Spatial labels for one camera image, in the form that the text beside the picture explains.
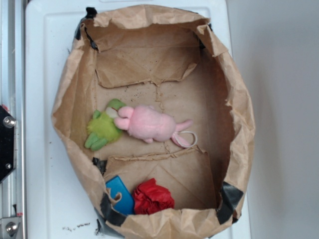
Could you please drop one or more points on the pink plush bunny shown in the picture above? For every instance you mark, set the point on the pink plush bunny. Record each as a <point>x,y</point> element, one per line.
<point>146,123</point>

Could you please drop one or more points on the green plush frog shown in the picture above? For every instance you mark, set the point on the green plush frog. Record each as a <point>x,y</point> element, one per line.
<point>101,128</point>

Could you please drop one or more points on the brown paper bag bin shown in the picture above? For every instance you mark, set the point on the brown paper bag bin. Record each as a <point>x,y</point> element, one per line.
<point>171,59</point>

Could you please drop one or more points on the red crumpled fabric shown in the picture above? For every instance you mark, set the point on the red crumpled fabric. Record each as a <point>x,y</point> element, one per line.
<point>149,198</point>

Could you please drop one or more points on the blue plastic block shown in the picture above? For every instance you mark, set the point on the blue plastic block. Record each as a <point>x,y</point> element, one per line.
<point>119,192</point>

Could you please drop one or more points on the white plastic tray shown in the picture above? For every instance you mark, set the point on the white plastic tray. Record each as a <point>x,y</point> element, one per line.
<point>57,205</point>

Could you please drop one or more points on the black mounting bracket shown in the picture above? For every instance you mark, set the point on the black mounting bracket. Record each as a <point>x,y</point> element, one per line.
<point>7,143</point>

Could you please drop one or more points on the aluminium frame rail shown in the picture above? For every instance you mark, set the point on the aluminium frame rail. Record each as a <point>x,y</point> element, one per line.
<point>12,97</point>

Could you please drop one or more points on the silver corner bracket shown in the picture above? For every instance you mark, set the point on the silver corner bracket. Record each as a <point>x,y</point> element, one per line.
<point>11,228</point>

